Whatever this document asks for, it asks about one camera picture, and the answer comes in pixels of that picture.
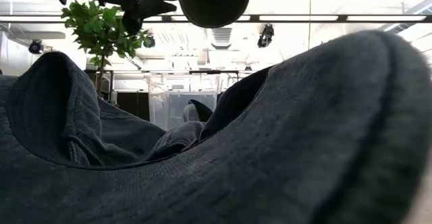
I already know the clear plastic bin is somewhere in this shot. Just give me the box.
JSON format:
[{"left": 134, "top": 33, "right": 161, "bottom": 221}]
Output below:
[{"left": 147, "top": 74, "right": 223, "bottom": 132}]

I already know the black ceiling spotlight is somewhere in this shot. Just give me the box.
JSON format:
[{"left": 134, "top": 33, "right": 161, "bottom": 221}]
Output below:
[
  {"left": 143, "top": 34, "right": 157, "bottom": 49},
  {"left": 28, "top": 38, "right": 44, "bottom": 55},
  {"left": 256, "top": 24, "right": 275, "bottom": 49}
]

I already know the black partition panel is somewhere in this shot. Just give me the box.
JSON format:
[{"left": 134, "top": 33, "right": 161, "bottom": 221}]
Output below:
[{"left": 116, "top": 91, "right": 151, "bottom": 122}]

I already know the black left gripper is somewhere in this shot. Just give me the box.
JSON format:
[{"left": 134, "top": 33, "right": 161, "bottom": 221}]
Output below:
[{"left": 121, "top": 0, "right": 179, "bottom": 36}]

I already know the green potted plant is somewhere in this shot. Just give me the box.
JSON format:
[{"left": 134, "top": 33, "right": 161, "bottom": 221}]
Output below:
[{"left": 60, "top": 0, "right": 152, "bottom": 99}]

